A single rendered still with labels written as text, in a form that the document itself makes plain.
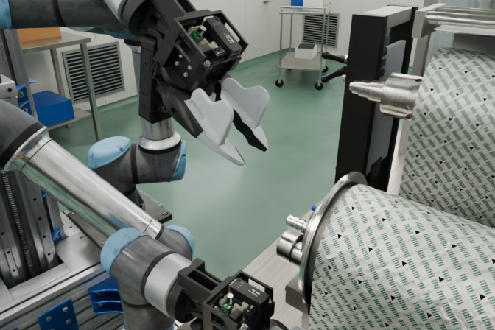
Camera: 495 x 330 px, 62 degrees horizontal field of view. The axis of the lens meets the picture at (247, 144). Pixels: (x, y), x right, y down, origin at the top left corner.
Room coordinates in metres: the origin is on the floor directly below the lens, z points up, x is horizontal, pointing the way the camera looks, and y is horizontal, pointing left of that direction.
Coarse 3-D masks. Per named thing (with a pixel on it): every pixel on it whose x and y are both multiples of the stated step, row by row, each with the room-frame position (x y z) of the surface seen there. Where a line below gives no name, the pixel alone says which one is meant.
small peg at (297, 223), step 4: (288, 216) 0.37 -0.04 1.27; (292, 216) 0.37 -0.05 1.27; (288, 220) 0.36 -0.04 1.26; (292, 220) 0.36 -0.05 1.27; (296, 220) 0.36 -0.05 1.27; (300, 220) 0.36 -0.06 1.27; (304, 220) 0.36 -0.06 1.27; (288, 224) 0.36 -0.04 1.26; (292, 224) 0.36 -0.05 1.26; (296, 224) 0.36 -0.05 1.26; (300, 224) 0.36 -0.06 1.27; (304, 224) 0.35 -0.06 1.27; (292, 228) 0.36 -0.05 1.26; (296, 228) 0.36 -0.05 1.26; (300, 228) 0.35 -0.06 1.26; (304, 228) 0.35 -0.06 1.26
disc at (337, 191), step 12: (348, 180) 0.36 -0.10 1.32; (360, 180) 0.38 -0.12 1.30; (336, 192) 0.34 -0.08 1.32; (324, 204) 0.32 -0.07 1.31; (324, 216) 0.32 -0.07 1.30; (312, 228) 0.31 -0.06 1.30; (312, 240) 0.30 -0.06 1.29; (312, 252) 0.31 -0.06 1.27; (300, 276) 0.30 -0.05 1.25; (300, 288) 0.30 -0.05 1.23
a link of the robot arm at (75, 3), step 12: (60, 0) 0.57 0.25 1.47; (72, 0) 0.57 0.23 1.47; (84, 0) 0.58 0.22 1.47; (96, 0) 0.56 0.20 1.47; (60, 12) 0.57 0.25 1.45; (72, 12) 0.58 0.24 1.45; (84, 12) 0.58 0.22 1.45; (96, 12) 0.58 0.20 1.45; (108, 12) 0.58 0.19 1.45; (72, 24) 0.59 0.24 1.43; (84, 24) 0.59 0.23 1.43; (96, 24) 0.60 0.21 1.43; (108, 24) 0.60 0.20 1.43; (120, 24) 0.60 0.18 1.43; (120, 36) 0.62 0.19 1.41; (132, 36) 0.63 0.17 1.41
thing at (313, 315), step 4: (312, 312) 0.30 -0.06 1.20; (316, 312) 0.29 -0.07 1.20; (312, 316) 0.30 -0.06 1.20; (316, 316) 0.29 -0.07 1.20; (320, 316) 0.29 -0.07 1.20; (312, 320) 0.30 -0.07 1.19; (316, 320) 0.29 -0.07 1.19; (320, 320) 0.29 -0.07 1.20; (324, 320) 0.29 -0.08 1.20; (328, 320) 0.29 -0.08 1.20; (312, 324) 0.30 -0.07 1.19; (316, 324) 0.29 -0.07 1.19; (320, 324) 0.29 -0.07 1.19; (324, 324) 0.29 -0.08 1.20; (328, 324) 0.29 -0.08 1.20; (332, 324) 0.28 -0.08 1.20; (336, 324) 0.28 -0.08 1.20; (312, 328) 0.30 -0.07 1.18; (316, 328) 0.29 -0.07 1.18; (320, 328) 0.29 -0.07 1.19; (324, 328) 0.29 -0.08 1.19; (328, 328) 0.29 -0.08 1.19; (332, 328) 0.28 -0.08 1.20; (336, 328) 0.28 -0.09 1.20; (340, 328) 0.28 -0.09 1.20
